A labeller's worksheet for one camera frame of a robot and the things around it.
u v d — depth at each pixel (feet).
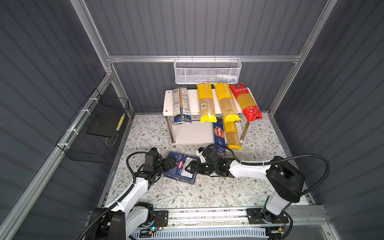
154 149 2.59
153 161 2.19
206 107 2.37
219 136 3.07
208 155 2.21
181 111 2.32
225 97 2.53
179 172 2.70
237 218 2.47
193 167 2.46
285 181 1.56
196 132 3.25
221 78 3.00
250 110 2.28
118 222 1.32
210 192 2.70
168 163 2.55
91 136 2.37
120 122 2.58
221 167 2.17
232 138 3.09
